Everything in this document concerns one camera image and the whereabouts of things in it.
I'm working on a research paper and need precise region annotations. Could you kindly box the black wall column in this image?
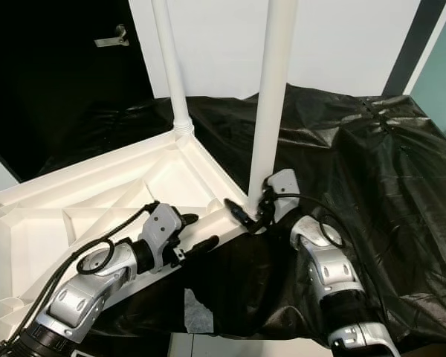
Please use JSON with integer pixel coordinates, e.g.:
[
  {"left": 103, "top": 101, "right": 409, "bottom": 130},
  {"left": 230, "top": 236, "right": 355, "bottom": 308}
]
[{"left": 383, "top": 0, "right": 443, "bottom": 96}]

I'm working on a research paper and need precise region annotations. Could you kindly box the black plastic cover sheet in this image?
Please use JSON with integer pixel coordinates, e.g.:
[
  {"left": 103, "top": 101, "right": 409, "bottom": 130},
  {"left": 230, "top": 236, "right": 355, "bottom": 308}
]
[{"left": 22, "top": 83, "right": 446, "bottom": 347}]

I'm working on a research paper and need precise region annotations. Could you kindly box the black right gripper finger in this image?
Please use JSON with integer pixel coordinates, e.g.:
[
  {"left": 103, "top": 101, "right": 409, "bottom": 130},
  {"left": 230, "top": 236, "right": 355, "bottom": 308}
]
[{"left": 224, "top": 198, "right": 255, "bottom": 225}]

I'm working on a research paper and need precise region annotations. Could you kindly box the teal glass panel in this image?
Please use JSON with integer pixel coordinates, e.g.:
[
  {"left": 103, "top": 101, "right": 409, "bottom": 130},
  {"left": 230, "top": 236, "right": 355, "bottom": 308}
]
[{"left": 409, "top": 37, "right": 446, "bottom": 138}]

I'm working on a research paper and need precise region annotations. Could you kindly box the wide grey tape piece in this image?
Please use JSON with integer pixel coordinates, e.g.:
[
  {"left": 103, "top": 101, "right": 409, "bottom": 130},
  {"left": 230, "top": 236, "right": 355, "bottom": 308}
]
[{"left": 182, "top": 289, "right": 213, "bottom": 332}]

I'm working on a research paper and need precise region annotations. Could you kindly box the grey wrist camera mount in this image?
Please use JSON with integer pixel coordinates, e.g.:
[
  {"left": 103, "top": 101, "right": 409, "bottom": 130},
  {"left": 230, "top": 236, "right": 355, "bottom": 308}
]
[
  {"left": 268, "top": 170, "right": 302, "bottom": 216},
  {"left": 141, "top": 202, "right": 183, "bottom": 250}
]

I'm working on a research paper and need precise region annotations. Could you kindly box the silver door handle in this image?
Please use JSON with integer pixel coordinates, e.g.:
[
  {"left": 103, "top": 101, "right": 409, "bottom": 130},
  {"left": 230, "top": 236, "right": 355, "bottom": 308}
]
[{"left": 95, "top": 25, "right": 131, "bottom": 48}]

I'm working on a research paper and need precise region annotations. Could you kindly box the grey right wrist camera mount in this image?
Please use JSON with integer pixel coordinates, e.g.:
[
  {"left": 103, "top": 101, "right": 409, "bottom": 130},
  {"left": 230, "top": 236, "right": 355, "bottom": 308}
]
[{"left": 268, "top": 170, "right": 302, "bottom": 216}]

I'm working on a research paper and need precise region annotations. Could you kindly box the black door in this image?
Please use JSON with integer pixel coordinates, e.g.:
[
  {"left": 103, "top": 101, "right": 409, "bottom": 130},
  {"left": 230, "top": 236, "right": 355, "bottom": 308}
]
[{"left": 0, "top": 0, "right": 155, "bottom": 183}]

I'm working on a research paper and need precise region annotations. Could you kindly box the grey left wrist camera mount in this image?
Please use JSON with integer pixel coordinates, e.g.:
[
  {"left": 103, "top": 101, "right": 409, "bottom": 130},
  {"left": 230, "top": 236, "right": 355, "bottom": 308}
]
[{"left": 141, "top": 202, "right": 183, "bottom": 250}]

